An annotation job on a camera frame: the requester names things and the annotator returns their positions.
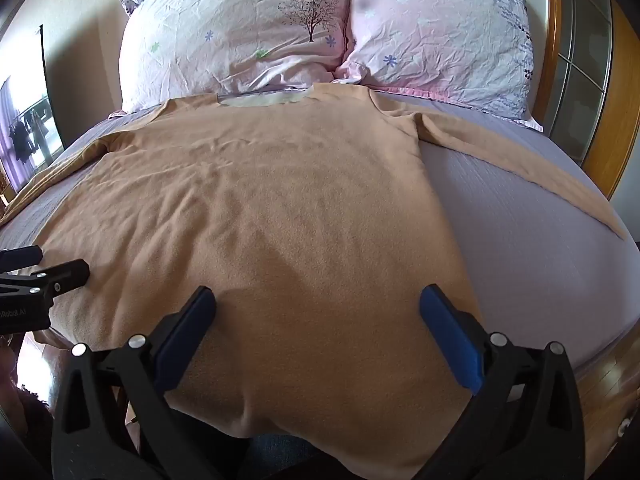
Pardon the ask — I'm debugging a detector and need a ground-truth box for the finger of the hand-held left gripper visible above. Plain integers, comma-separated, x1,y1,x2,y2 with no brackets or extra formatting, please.
0,245,44,270
0,259,91,310

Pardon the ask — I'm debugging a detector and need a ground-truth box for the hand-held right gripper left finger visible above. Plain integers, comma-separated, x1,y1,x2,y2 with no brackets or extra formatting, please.
51,286,227,480

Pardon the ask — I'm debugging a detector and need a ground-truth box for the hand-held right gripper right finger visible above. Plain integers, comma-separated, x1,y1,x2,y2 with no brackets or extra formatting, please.
414,284,587,480

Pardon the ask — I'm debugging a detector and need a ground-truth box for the tan long-sleeve shirt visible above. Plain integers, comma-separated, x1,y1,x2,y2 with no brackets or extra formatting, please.
0,84,628,465

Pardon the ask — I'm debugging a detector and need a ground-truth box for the window with hanging clothes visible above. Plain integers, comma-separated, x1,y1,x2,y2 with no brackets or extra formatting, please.
0,76,66,196

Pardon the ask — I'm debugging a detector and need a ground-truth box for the floral pillow with tree print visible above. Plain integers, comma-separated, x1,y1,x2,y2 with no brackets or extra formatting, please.
118,0,352,114

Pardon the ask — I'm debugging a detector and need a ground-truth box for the pink floral pillow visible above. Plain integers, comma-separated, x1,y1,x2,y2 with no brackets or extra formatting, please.
332,0,544,133

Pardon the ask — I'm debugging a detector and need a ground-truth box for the wooden headboard with glass panels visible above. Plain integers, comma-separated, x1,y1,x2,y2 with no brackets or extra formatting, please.
543,0,640,204

